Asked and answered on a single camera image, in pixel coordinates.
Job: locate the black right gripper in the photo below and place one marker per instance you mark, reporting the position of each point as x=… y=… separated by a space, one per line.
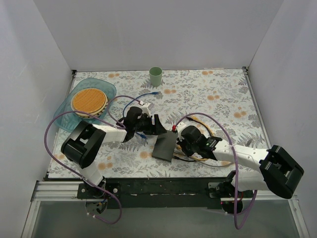
x=180 y=143

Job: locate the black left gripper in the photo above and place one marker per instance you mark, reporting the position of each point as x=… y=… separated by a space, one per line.
x=151 y=124

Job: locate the black network switch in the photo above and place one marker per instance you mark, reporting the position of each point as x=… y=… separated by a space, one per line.
x=164 y=146

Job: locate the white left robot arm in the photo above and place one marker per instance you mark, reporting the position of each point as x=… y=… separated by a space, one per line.
x=83 y=144

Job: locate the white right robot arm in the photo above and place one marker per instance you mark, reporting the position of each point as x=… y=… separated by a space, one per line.
x=270 y=169

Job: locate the green plastic cup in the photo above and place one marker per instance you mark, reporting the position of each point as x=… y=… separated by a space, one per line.
x=155 y=74

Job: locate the orange woven plate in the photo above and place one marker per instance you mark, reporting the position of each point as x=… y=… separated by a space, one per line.
x=91 y=100

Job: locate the teal plastic tray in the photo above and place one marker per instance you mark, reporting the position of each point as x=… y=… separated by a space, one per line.
x=68 y=119

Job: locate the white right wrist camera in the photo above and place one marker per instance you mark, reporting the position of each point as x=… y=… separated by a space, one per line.
x=179 y=128

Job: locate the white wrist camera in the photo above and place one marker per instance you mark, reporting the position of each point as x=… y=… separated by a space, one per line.
x=179 y=128
x=147 y=108

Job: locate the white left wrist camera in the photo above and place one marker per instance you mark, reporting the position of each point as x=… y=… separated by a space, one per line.
x=147 y=108

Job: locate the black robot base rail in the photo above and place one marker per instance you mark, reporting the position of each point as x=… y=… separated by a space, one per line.
x=211 y=193

